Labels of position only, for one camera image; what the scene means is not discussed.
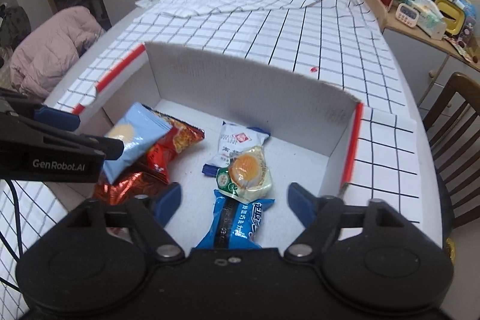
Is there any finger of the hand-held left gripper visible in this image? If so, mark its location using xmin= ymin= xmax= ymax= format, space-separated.
xmin=0 ymin=113 xmax=125 ymax=160
xmin=0 ymin=88 xmax=81 ymax=132

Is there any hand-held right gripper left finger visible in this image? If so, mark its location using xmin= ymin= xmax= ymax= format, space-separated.
xmin=64 ymin=182 xmax=185 ymax=261

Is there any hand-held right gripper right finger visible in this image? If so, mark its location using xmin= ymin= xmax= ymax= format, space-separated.
xmin=284 ymin=182 xmax=417 ymax=261

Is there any light blue snack packet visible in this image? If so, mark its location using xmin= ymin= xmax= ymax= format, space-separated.
xmin=102 ymin=103 xmax=172 ymax=184

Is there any red snack packet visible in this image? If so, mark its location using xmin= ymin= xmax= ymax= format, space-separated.
xmin=144 ymin=109 xmax=206 ymax=184

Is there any clear yolk pastry packet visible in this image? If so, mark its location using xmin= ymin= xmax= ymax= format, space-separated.
xmin=215 ymin=145 xmax=275 ymax=204

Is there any white blue snack packet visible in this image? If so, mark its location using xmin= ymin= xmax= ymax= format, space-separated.
xmin=202 ymin=121 xmax=271 ymax=178

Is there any white cardboard box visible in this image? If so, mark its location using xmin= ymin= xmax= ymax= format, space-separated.
xmin=71 ymin=40 xmax=365 ymax=250

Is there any pink padded jacket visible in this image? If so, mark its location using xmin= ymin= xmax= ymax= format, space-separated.
xmin=9 ymin=5 xmax=106 ymax=99

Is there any dark patterned cloth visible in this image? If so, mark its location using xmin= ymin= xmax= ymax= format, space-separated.
xmin=0 ymin=3 xmax=31 ymax=49

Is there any white checkered tablecloth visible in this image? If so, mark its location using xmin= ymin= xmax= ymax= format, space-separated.
xmin=0 ymin=0 xmax=421 ymax=306

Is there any light wooden cabinet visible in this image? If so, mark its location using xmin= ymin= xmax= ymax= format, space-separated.
xmin=356 ymin=0 xmax=480 ymax=111

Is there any brown wooden chair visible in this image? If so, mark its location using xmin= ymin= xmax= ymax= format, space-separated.
xmin=423 ymin=72 xmax=480 ymax=231

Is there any white digital timer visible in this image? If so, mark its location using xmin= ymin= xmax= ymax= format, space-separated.
xmin=396 ymin=2 xmax=419 ymax=27

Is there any white tissue box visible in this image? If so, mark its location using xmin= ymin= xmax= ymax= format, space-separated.
xmin=413 ymin=0 xmax=451 ymax=40

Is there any dark pink speckled item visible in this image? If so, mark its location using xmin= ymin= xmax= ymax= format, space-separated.
xmin=459 ymin=14 xmax=479 ymax=45

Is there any yellow case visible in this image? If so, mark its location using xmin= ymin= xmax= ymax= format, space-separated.
xmin=435 ymin=0 xmax=467 ymax=37

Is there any light blue container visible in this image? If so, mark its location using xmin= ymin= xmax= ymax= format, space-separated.
xmin=464 ymin=0 xmax=480 ymax=24

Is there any black cable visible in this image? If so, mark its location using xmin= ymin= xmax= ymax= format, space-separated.
xmin=0 ymin=178 xmax=27 ymax=296

